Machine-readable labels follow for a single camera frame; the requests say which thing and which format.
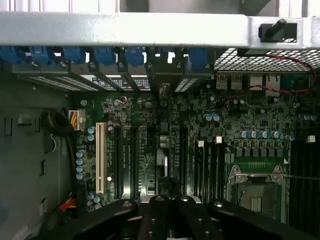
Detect CPU socket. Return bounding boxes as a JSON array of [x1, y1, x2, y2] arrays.
[[226, 163, 290, 218]]

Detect white PCI expansion slot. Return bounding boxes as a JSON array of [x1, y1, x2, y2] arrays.
[[96, 121, 108, 195]]

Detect green motherboard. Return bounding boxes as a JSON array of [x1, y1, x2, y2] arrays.
[[67, 72, 320, 226]]

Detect open grey PC case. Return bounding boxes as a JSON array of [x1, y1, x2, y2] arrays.
[[0, 0, 320, 240]]

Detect black chassis latch tab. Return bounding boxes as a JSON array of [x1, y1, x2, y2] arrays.
[[258, 18, 298, 43]]

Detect red orange wire bundle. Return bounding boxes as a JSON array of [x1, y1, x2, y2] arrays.
[[58, 192, 78, 223]]

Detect black sleeved power cable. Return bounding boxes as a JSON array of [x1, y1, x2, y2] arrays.
[[41, 109, 87, 181]]

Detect red black twisted wire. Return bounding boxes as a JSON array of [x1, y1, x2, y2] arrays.
[[224, 53, 318, 101]]

